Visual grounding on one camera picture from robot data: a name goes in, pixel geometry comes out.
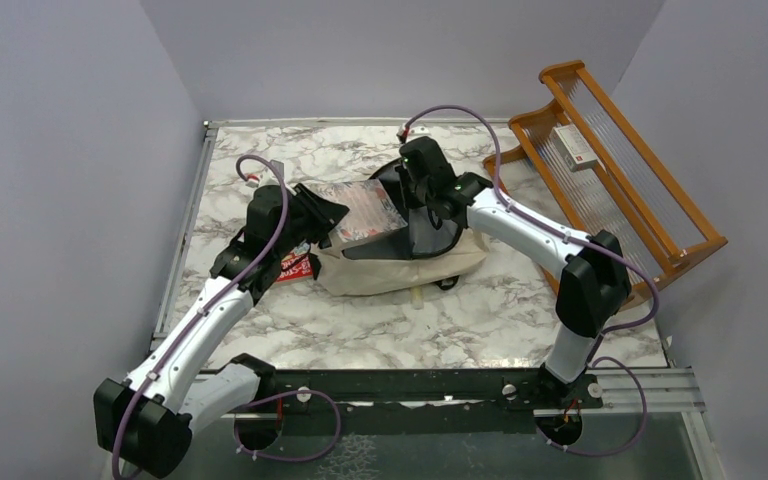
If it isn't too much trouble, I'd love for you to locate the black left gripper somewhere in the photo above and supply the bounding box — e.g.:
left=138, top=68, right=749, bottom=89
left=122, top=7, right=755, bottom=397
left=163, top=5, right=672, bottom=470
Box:
left=275, top=183, right=350, bottom=258

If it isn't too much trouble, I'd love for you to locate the red cover book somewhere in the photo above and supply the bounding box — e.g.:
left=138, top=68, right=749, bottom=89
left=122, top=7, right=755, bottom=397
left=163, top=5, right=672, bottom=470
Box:
left=276, top=243, right=314, bottom=284

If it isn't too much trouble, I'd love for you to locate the floral cover book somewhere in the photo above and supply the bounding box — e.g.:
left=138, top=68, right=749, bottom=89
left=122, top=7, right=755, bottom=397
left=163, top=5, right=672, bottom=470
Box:
left=310, top=179, right=408, bottom=251

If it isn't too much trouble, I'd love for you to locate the cream canvas backpack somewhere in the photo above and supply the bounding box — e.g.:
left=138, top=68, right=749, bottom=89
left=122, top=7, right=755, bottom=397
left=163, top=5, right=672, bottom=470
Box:
left=311, top=160, right=489, bottom=296

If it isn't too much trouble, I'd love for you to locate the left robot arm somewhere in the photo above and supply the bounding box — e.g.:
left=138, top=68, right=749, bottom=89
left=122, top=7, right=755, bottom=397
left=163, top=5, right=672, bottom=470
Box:
left=93, top=184, right=350, bottom=478

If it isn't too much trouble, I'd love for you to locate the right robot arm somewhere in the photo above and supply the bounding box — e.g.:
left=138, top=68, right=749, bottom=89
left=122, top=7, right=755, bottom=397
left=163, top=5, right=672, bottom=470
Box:
left=399, top=136, right=631, bottom=407

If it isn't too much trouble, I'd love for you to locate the small white red box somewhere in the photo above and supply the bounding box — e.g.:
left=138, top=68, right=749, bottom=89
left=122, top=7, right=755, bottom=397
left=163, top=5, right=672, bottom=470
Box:
left=550, top=124, right=599, bottom=172

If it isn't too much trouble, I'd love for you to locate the wooden rack with clear slats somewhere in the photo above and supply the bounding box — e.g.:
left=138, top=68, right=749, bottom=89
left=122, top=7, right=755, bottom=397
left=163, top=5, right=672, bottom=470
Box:
left=502, top=60, right=728, bottom=290

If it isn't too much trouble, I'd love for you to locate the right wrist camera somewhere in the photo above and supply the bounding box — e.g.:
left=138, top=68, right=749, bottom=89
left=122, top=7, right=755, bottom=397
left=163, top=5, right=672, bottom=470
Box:
left=396, top=125, right=430, bottom=144

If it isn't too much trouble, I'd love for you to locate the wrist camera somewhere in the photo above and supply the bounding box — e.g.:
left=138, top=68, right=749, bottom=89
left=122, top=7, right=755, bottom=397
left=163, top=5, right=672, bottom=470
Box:
left=243, top=160, right=285, bottom=189
left=396, top=125, right=430, bottom=144

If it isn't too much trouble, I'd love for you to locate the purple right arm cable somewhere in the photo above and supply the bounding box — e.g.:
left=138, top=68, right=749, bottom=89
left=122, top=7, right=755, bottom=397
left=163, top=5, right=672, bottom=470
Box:
left=402, top=104, right=661, bottom=362

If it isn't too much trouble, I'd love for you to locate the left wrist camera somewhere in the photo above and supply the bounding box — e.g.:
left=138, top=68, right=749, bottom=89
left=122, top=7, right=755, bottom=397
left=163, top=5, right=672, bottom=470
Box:
left=243, top=160, right=285, bottom=189

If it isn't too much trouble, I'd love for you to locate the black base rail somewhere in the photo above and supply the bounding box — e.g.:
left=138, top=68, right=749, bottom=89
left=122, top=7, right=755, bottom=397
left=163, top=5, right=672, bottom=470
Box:
left=226, top=368, right=603, bottom=436

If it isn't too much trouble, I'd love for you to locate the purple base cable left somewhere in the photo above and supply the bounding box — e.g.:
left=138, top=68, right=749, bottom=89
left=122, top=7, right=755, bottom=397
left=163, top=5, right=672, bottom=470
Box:
left=232, top=389, right=344, bottom=465

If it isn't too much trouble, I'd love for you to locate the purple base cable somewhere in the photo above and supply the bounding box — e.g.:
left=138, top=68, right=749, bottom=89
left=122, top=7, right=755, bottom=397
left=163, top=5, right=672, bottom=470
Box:
left=534, top=356, right=650, bottom=460
left=232, top=389, right=344, bottom=465

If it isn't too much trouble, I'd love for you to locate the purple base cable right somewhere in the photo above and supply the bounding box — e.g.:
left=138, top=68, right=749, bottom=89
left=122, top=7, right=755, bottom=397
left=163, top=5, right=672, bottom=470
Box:
left=534, top=356, right=650, bottom=460

